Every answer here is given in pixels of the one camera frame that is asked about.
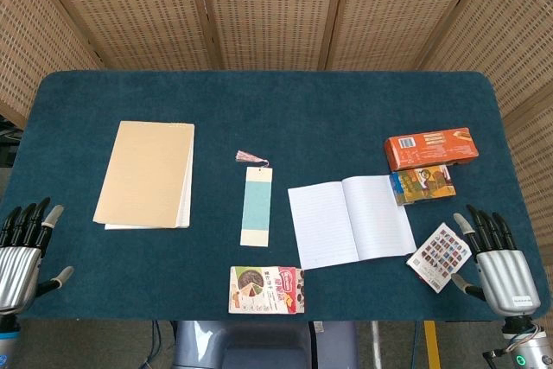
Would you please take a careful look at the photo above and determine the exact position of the cream blue bookmark pink tassel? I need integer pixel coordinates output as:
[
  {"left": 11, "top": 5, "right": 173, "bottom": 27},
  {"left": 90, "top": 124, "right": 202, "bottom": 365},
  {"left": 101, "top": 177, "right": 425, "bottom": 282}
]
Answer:
[{"left": 235, "top": 150, "right": 274, "bottom": 247}]

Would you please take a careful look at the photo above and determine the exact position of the white red wafer box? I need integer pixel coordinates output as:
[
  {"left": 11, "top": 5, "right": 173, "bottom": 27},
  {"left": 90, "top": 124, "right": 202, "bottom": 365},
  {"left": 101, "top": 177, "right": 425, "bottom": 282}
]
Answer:
[{"left": 228, "top": 265, "right": 306, "bottom": 315}]

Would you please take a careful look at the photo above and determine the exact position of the tan cover notebook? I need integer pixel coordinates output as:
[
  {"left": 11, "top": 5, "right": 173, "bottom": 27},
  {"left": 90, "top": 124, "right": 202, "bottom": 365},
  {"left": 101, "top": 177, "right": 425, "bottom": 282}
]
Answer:
[{"left": 92, "top": 120, "right": 196, "bottom": 231}]

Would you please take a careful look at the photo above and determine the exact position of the white box stamp pattern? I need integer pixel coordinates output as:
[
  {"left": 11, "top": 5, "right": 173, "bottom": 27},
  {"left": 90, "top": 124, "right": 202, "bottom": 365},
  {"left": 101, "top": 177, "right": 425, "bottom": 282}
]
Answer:
[{"left": 405, "top": 222, "right": 475, "bottom": 294}]

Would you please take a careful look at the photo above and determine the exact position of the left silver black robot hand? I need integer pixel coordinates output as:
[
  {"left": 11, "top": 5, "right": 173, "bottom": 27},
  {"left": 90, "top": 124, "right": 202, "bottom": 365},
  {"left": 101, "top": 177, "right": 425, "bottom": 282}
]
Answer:
[{"left": 0, "top": 196, "right": 75, "bottom": 316}]

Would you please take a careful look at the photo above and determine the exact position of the orange cardboard box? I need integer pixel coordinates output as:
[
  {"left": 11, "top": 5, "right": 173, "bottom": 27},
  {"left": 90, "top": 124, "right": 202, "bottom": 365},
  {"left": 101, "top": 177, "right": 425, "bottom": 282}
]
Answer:
[{"left": 384, "top": 127, "right": 480, "bottom": 172}]

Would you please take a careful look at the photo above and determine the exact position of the open lined white notebook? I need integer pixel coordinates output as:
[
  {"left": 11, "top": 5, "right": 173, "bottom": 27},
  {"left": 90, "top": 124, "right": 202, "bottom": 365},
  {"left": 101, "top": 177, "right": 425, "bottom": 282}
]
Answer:
[{"left": 287, "top": 175, "right": 417, "bottom": 271}]

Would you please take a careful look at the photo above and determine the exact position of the grey robot torso base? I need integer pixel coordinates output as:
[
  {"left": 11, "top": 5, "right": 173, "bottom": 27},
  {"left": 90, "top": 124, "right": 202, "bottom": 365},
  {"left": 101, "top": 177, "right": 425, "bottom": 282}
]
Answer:
[{"left": 172, "top": 320, "right": 359, "bottom": 369}]

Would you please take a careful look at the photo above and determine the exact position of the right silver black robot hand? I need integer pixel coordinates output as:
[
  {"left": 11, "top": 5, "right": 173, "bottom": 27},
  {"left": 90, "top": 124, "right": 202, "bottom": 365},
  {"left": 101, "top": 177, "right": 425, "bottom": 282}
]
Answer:
[{"left": 451, "top": 203, "right": 542, "bottom": 317}]

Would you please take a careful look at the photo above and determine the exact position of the teal table cloth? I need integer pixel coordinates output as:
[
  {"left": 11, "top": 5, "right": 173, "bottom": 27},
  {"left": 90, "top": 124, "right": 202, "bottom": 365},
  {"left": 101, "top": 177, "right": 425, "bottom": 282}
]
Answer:
[{"left": 0, "top": 69, "right": 553, "bottom": 322}]

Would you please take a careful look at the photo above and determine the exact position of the dark floor cable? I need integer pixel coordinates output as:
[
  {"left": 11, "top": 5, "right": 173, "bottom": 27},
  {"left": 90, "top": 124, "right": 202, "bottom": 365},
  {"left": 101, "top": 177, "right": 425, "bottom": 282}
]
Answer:
[{"left": 144, "top": 321, "right": 164, "bottom": 369}]

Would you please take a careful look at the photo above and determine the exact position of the blue yellow cartoon box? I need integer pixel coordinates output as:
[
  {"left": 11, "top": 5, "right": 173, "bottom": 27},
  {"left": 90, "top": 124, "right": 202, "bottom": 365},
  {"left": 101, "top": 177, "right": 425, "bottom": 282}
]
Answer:
[{"left": 389, "top": 164, "right": 457, "bottom": 207}]

